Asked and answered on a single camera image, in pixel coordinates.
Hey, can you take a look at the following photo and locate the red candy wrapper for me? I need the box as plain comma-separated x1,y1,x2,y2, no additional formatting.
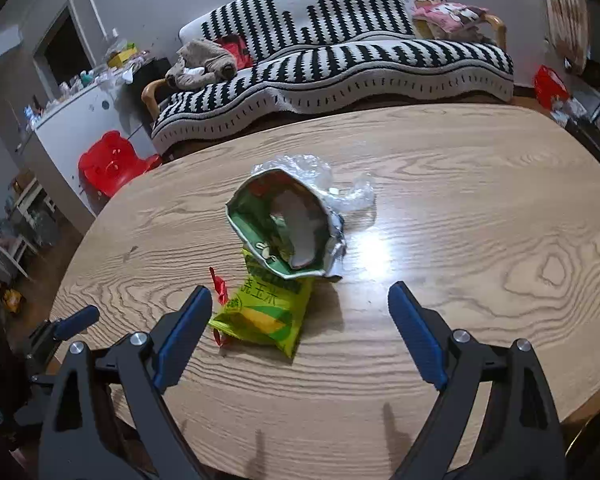
208,266,235,350

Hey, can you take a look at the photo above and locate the red plastic bear chair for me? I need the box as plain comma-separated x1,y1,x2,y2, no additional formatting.
77,130,164,199

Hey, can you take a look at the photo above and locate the red cloth item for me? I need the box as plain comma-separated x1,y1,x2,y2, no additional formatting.
214,35,255,71

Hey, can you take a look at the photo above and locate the yellow box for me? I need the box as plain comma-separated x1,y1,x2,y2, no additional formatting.
107,47,139,69

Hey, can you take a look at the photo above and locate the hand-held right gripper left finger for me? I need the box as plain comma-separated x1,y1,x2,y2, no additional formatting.
39,285,214,480

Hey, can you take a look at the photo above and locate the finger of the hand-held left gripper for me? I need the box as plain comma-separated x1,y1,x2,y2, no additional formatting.
26,305,101,386

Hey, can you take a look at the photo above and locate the black and white striped sofa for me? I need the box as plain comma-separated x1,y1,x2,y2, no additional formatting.
141,0,515,158

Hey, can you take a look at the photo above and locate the red bag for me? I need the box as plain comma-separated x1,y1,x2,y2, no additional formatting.
534,65,572,111

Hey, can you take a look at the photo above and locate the white cabinet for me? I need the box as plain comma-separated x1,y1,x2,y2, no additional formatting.
32,77,157,234

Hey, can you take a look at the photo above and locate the brown plush toy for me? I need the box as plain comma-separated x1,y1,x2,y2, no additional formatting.
165,39,239,92

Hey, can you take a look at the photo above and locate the pink printed cushion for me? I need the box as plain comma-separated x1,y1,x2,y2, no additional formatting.
411,0,491,41

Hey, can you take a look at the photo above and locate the yellow-green popcorn packet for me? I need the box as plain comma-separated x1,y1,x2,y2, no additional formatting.
208,255,314,359

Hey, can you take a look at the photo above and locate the green foil chip bag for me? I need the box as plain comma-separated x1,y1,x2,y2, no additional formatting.
225,167,347,282

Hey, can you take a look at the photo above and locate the clear plastic wrap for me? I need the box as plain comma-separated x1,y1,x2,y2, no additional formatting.
264,154,377,217

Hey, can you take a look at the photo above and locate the white stool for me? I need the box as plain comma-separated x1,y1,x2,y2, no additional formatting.
0,177,49,281

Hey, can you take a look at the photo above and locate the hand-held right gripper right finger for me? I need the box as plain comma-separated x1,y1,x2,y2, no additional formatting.
387,281,566,480

